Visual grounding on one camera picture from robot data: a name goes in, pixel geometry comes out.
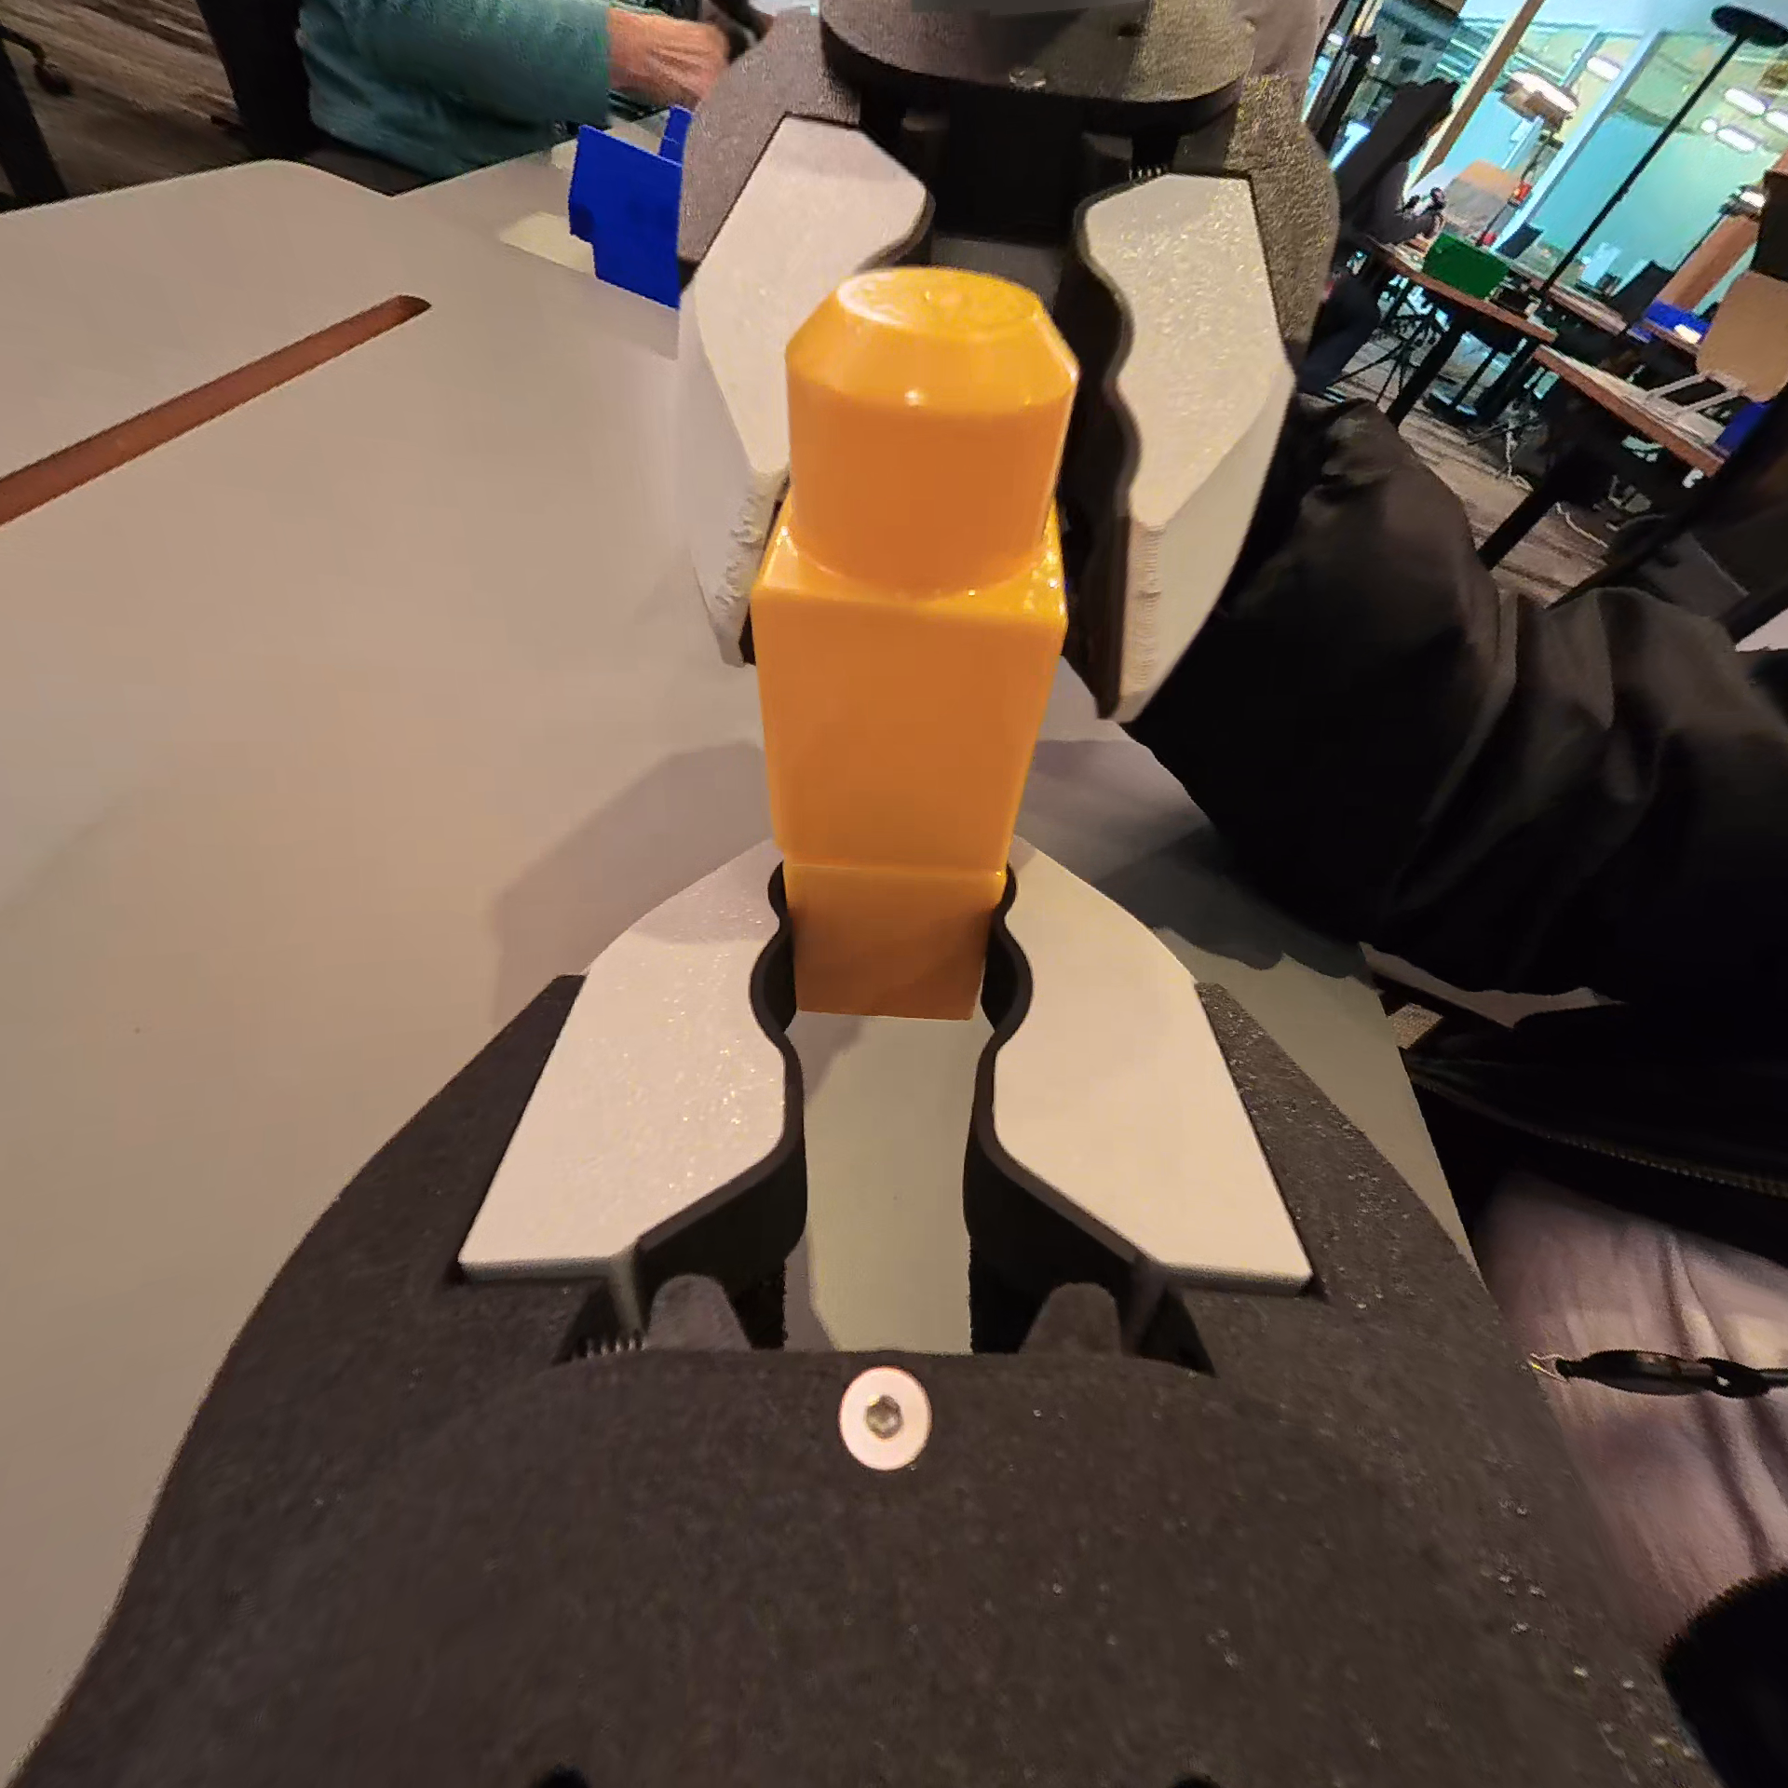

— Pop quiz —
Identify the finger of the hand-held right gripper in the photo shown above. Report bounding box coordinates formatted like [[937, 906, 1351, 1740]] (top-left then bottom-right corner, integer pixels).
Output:
[[680, 114, 935, 669], [1068, 174, 1304, 725]]

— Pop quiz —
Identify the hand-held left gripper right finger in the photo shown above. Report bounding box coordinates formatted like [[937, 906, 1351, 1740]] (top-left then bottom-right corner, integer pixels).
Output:
[[965, 835, 1317, 1336]]

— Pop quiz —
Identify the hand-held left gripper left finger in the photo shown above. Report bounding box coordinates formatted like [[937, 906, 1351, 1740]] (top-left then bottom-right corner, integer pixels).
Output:
[[457, 838, 812, 1336]]

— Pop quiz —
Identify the blue plastic bin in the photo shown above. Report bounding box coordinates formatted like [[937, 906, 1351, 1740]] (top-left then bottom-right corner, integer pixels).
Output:
[[566, 105, 695, 313]]

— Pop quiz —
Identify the yellow plastic block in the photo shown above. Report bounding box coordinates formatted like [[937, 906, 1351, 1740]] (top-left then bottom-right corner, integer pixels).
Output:
[[783, 855, 1012, 1023], [749, 269, 1082, 874]]

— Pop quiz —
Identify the person's right forearm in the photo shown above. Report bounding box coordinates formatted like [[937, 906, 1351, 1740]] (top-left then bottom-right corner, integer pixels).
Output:
[[1123, 391, 1788, 1012]]

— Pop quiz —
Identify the green plastic bin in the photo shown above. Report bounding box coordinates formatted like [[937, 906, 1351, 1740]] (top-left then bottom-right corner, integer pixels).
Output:
[[1414, 229, 1515, 306]]

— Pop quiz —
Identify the person's black jacket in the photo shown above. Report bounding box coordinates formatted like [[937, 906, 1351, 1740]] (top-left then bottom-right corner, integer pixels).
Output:
[[1397, 978, 1788, 1220]]

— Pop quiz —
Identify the black office chair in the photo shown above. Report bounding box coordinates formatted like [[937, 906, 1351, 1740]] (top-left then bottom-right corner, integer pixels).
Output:
[[196, 0, 429, 198]]

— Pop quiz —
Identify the tan document board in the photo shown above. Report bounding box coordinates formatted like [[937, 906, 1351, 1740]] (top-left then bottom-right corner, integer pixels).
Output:
[[1649, 272, 1788, 438]]

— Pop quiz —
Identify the person's white garment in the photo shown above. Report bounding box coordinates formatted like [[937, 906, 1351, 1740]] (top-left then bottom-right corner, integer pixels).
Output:
[[1466, 1159, 1788, 1623]]

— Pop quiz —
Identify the black strap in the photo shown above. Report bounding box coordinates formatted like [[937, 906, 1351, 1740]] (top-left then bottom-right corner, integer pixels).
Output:
[[1537, 1343, 1788, 1403]]

